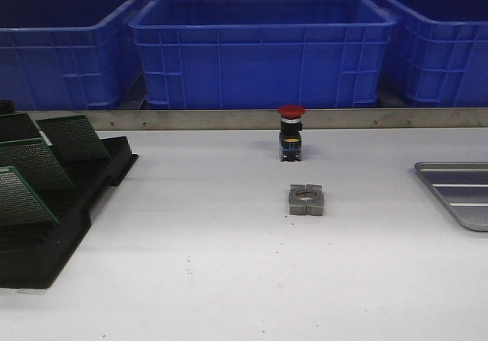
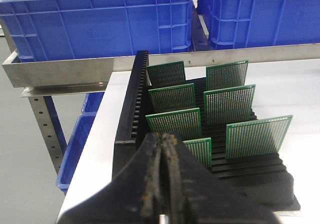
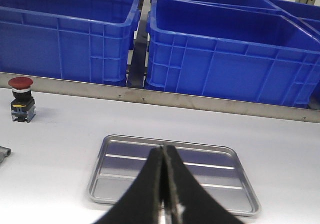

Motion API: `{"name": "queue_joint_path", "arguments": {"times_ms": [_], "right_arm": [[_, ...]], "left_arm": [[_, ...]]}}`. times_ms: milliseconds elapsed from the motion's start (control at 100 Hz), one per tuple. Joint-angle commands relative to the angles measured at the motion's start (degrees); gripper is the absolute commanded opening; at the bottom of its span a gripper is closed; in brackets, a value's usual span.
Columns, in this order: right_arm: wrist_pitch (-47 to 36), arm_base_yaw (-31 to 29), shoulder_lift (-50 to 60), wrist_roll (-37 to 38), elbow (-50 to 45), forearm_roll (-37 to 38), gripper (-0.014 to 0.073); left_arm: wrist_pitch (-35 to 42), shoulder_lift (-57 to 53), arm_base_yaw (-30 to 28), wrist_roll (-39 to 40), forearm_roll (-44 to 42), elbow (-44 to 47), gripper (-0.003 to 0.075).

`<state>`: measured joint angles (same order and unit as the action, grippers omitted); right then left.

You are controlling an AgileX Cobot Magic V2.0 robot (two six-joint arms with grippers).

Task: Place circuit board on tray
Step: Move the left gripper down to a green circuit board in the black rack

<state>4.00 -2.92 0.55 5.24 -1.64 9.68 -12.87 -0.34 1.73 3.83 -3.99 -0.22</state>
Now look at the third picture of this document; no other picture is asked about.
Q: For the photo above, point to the metal table edge rail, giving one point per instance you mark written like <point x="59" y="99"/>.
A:
<point x="142" y="96"/>

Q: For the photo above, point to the blue plastic crate centre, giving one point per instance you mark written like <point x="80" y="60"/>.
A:
<point x="80" y="40"/>

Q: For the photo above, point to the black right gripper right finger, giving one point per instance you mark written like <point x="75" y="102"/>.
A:
<point x="186" y="201"/>

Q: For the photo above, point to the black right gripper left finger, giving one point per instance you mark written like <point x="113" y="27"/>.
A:
<point x="141" y="202"/>

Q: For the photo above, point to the grey metal clamp block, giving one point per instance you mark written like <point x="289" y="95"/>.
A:
<point x="4" y="152"/>

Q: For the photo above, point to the silver metal tray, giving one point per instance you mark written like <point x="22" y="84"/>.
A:
<point x="217" y="169"/>

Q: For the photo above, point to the red emergency stop button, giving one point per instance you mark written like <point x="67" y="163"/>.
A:
<point x="23" y="104"/>

